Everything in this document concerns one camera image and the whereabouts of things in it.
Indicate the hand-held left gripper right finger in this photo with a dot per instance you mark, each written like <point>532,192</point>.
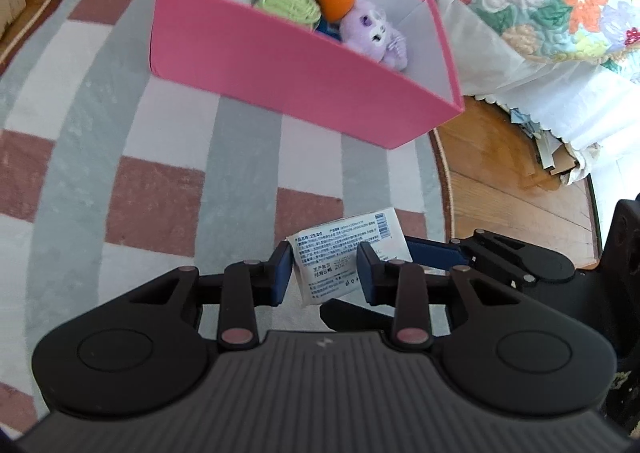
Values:
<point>365,273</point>

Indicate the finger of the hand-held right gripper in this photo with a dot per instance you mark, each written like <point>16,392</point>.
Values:
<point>430,250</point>
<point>360,315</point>

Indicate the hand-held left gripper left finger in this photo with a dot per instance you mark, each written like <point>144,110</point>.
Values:
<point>282,273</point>

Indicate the white wet wipe packet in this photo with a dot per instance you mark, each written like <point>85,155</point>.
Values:
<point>330,258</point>

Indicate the pink cardboard box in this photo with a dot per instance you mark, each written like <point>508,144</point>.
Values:
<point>280,78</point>

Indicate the purple plush toy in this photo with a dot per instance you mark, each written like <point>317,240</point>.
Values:
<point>365,28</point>

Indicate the dark patterned cloth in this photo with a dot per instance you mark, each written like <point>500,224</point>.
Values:
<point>625,398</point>

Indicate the pile of paper scraps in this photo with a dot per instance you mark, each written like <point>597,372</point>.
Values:
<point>555,158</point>

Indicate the striped checked rug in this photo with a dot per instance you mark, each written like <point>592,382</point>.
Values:
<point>150,133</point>

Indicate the white bed skirt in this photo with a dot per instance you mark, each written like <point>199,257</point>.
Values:
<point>550,98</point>

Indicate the blue snack packet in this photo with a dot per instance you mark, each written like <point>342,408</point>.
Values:
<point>327,30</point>

